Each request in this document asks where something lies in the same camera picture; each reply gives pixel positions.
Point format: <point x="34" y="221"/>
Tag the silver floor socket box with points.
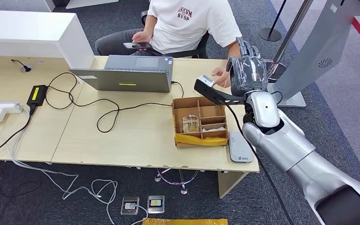
<point x="156" y="204"/>
<point x="129" y="205"/>

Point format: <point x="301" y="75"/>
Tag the person's left forearm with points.
<point x="233" y="49"/>

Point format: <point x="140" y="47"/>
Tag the person's left hand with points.
<point x="223" y="77"/>

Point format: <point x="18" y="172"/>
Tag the clear plastic film wrap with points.
<point x="250" y="74"/>

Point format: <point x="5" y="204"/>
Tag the white cards in divider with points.
<point x="214" y="129"/>

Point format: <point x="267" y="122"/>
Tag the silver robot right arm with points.
<point x="291" y="143"/>

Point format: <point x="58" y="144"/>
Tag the person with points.
<point x="186" y="31"/>

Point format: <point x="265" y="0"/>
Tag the cardboard divider box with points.
<point x="211" y="111"/>

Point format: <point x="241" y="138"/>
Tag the white furniture panel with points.
<point x="90" y="3"/>

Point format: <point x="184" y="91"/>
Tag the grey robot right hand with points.
<point x="250" y="74"/>

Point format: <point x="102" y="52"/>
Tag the grey kiosk stand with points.
<point x="310" y="59"/>

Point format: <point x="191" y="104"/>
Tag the black stanchion post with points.
<point x="270" y="34"/>

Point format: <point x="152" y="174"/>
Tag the light wood desk leg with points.
<point x="228" y="184"/>

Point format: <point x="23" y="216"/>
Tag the chrome stanchion post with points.
<point x="292" y="28"/>

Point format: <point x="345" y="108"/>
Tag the white counter partition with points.
<point x="27" y="38"/>

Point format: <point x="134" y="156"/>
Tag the chrome stool base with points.
<point x="183" y="190"/>

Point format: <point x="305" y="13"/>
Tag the person's right hand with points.
<point x="141" y="36"/>

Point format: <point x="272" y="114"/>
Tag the person's right forearm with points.
<point x="150" y="23"/>

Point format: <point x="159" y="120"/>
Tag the grey laptop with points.
<point x="127" y="79"/>

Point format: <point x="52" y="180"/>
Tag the white power strip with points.
<point x="3" y="107"/>

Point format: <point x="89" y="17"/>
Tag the black office chair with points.
<point x="201" y="46"/>

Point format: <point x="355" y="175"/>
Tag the grey white card reader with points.
<point x="239" y="149"/>

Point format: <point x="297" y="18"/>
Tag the black laptop power adapter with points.
<point x="37" y="95"/>

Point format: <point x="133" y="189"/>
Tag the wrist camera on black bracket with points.
<point x="206" y="81"/>

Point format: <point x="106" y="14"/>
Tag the black smartphone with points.
<point x="139" y="46"/>

